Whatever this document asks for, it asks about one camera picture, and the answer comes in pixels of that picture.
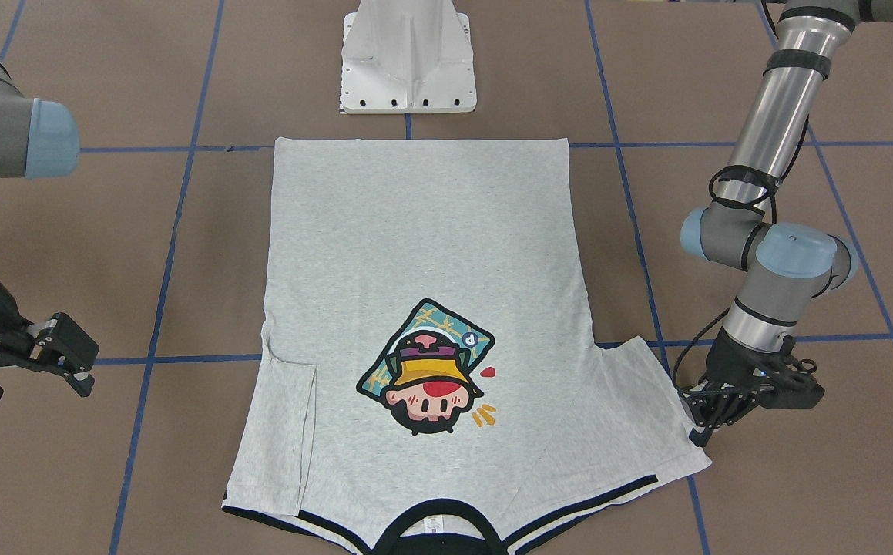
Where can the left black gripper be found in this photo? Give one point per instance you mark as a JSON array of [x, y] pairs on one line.
[[726, 357]]

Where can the grey cartoon print t-shirt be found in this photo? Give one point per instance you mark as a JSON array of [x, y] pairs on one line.
[[429, 382]]

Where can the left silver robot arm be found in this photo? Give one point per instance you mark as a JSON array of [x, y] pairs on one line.
[[786, 265]]

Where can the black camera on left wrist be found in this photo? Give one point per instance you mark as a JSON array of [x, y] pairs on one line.
[[787, 382]]

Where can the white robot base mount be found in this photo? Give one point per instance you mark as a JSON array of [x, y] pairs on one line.
[[407, 58]]

